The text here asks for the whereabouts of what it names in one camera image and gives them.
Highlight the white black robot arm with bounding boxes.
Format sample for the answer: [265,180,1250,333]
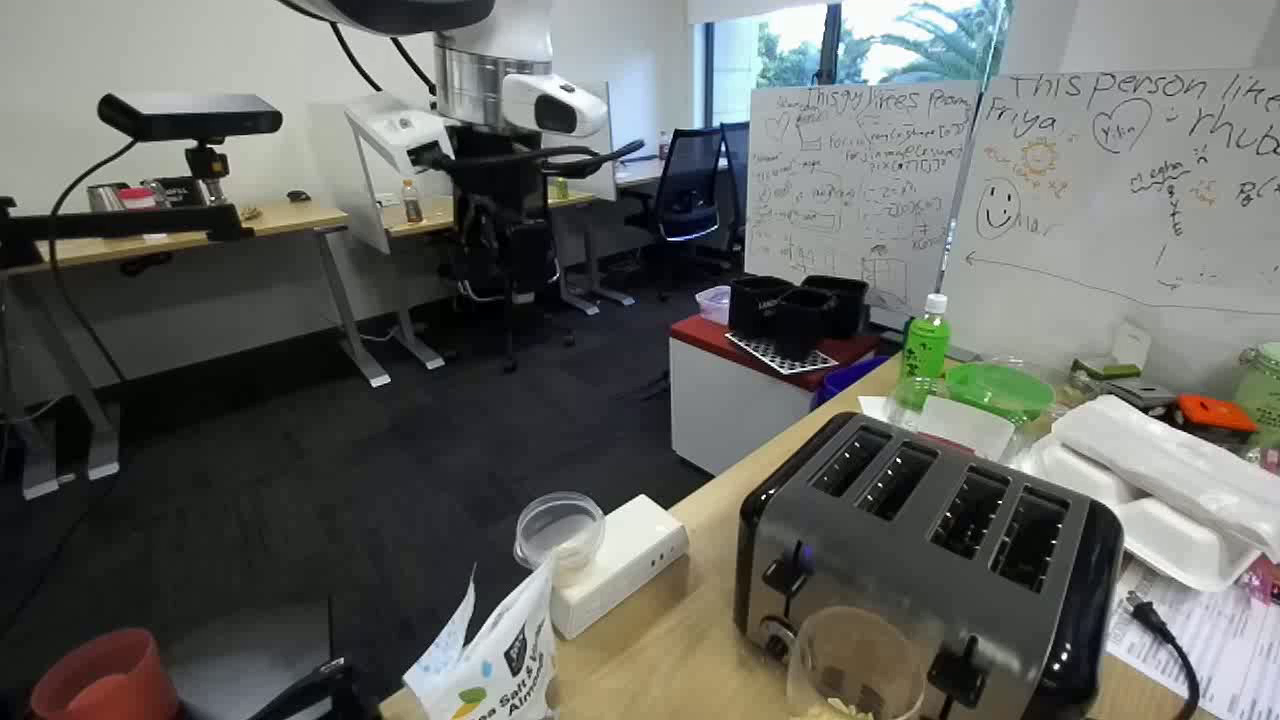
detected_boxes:
[281,0,634,298]

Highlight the white cabinet with red top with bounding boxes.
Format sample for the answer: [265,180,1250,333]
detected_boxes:
[669,316,829,476]

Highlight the black office chair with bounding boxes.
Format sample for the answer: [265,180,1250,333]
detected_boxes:
[630,127,729,283]

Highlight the white rectangular box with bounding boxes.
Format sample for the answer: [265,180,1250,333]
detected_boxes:
[550,496,686,639]

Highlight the clear round plastic container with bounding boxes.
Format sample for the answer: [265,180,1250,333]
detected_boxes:
[510,491,602,572]

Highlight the black plastic bins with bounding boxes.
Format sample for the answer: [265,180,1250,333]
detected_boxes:
[729,274,866,360]

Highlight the left whiteboard with writing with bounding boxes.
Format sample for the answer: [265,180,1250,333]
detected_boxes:
[742,78,980,325]

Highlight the whiteboard with writing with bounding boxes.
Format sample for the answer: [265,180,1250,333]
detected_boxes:
[742,78,980,325]
[943,69,1280,392]

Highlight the green drink bottle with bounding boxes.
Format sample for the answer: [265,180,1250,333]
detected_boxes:
[897,290,952,411]

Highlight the white printed snack bag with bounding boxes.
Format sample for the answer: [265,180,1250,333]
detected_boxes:
[402,562,556,720]

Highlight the clear plastic cup with chips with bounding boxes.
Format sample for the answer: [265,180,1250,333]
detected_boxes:
[785,606,925,720]

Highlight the black silver four-slot toaster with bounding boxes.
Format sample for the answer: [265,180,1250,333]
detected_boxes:
[733,411,1122,720]

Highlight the right whiteboard with writing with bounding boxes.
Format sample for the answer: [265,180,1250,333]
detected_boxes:
[943,69,1280,392]

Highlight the orange black tool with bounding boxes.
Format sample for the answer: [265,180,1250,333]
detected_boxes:
[1177,392,1255,436]

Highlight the white foam clamshell container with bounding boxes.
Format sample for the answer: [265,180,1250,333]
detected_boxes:
[1014,394,1280,591]

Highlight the wooden desk with metal legs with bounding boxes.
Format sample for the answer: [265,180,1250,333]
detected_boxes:
[0,199,393,481]

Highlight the red round bowl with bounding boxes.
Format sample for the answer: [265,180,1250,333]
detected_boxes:
[26,627,178,720]

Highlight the black camera on stand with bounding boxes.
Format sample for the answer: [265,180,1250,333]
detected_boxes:
[96,90,285,199]

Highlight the black toaster power cable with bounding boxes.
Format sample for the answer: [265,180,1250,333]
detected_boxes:
[1122,591,1204,720]

